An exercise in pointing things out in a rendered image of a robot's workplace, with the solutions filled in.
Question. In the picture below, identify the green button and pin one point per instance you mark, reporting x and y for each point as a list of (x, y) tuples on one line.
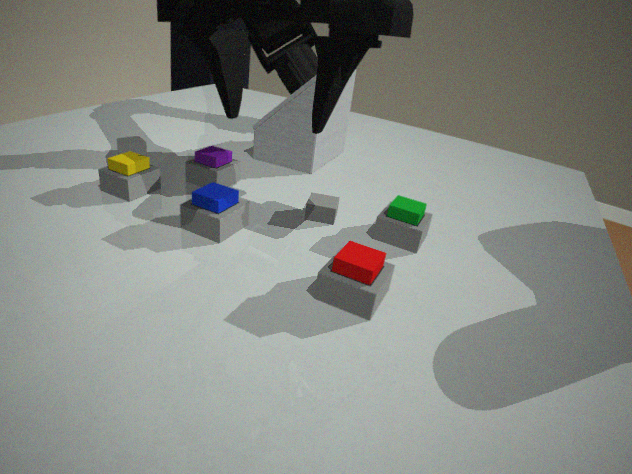
[(403, 223)]

